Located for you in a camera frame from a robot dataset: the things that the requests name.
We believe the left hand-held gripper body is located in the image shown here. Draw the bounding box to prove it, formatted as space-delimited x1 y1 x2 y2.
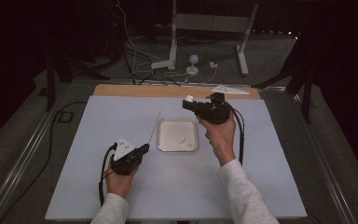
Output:
110 135 144 176

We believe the person's left hand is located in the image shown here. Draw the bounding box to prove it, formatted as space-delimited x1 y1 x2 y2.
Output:
103 167 138 200

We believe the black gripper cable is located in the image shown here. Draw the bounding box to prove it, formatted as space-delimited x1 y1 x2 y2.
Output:
227 101 246 166
98 143 118 207

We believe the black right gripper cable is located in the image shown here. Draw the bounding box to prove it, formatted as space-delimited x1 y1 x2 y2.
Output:
227 101 246 166

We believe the white power strip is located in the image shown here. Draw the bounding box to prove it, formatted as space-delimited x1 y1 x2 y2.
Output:
150 60 175 70

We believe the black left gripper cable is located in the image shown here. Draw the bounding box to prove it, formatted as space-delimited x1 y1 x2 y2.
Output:
98 143 118 207

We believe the black square floor plate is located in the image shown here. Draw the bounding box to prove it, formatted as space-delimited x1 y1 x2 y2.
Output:
56 110 75 124

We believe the metal floor rail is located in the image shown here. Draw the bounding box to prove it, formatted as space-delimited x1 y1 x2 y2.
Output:
292 92 358 224
0 82 71 224

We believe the white desk frame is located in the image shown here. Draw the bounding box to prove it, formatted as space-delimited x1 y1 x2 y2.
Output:
168 0 259 77

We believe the white rectangular tray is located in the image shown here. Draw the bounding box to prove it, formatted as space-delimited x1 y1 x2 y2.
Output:
157 117 200 153

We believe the white cable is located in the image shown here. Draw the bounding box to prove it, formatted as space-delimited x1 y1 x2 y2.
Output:
117 0 157 63

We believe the pale grey table sheet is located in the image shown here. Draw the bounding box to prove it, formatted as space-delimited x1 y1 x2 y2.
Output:
45 94 308 221

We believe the black floor cable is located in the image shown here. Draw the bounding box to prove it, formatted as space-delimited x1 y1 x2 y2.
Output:
0 101 88 224

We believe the person's right hand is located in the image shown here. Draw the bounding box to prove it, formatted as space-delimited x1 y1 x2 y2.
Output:
198 113 237 168

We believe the white round desk lamp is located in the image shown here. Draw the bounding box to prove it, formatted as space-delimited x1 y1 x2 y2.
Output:
186 54 200 77

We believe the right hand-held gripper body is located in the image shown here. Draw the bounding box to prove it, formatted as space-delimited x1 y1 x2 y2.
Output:
198 84 250 126

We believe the black stand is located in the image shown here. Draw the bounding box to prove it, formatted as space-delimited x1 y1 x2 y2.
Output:
251 31 313 124
45 50 111 112

